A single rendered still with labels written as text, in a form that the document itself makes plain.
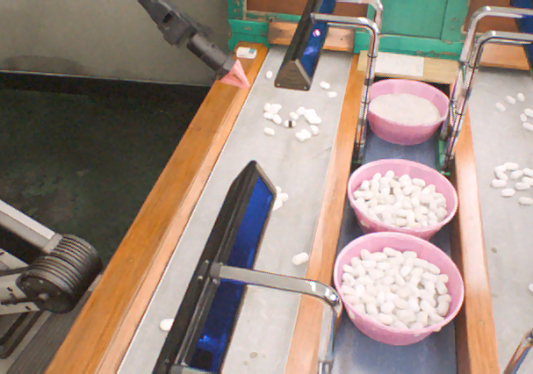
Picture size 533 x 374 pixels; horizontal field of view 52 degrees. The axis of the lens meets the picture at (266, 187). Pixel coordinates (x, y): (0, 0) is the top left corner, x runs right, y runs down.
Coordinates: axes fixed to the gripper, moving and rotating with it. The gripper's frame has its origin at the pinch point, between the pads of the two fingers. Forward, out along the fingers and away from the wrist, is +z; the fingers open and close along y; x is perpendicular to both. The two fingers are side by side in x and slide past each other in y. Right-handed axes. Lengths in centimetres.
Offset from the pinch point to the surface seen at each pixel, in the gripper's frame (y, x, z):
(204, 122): -7.6, 14.0, -2.2
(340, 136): -5.8, -11.3, 27.8
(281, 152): -13.5, 0.4, 17.7
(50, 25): 114, 123, -75
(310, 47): -18.4, -30.4, 0.7
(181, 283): -64, 8, 8
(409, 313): -62, -23, 45
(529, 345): -90, -55, 29
